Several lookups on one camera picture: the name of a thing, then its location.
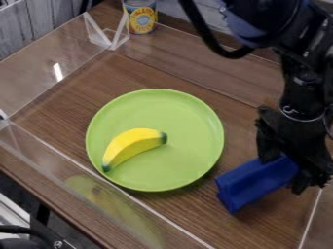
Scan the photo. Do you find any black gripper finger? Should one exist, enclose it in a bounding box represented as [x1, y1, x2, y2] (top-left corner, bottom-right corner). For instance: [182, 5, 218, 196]
[256, 124, 280, 163]
[290, 170, 315, 195]

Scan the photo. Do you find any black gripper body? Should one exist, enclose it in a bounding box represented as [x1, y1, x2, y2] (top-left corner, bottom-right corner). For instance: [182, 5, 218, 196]
[254, 105, 333, 189]

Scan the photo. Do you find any blue plastic block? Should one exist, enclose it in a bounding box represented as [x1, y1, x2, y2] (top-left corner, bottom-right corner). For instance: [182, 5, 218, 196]
[214, 156, 299, 214]

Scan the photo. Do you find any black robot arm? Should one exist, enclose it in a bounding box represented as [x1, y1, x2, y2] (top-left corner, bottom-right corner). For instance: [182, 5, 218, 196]
[220, 0, 333, 195]

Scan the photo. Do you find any green round plate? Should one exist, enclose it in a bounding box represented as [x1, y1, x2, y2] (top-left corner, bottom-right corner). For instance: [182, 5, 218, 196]
[84, 89, 224, 193]

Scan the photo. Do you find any yellow toy banana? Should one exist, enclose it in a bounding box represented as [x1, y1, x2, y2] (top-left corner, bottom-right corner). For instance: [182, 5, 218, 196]
[101, 128, 167, 172]

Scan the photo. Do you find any yellow labelled tin can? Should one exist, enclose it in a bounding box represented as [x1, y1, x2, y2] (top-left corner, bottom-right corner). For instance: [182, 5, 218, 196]
[121, 0, 157, 35]

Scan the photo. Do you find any black cable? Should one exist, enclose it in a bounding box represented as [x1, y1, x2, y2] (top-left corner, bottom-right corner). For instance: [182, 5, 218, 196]
[178, 0, 258, 60]

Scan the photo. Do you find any clear acrylic enclosure wall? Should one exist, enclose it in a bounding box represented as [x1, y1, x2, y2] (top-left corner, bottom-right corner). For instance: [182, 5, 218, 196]
[0, 4, 333, 249]

